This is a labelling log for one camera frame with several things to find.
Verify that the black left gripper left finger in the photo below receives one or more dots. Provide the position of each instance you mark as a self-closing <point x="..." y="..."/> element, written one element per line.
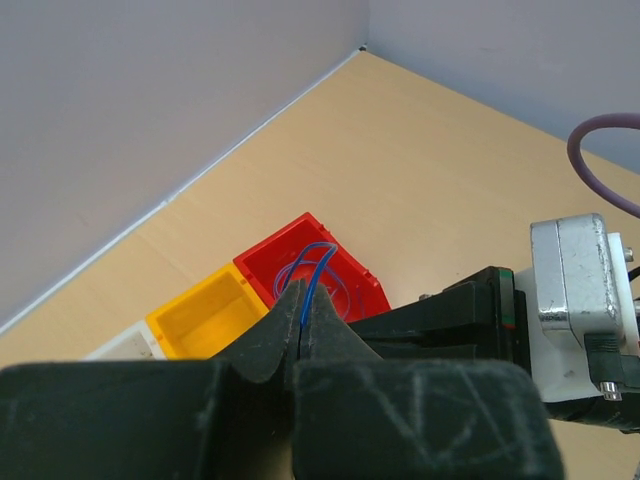
<point x="225" y="417"/>

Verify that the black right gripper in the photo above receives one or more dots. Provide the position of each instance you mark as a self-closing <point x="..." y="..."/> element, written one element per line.
<point x="594" y="382"/>

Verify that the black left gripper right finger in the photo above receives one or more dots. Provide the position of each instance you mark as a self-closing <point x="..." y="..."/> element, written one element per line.
<point x="360" y="416"/>

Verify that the white plastic bin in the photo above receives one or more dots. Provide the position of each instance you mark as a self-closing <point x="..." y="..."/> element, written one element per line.
<point x="137" y="342"/>

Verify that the yellow plastic bin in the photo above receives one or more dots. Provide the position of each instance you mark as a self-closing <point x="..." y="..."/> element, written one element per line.
<point x="208" y="317"/>

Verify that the red plastic bin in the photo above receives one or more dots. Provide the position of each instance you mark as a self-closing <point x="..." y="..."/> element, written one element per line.
<point x="294" y="251"/>

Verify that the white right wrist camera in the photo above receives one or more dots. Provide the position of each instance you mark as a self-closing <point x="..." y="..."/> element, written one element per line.
<point x="580" y="269"/>

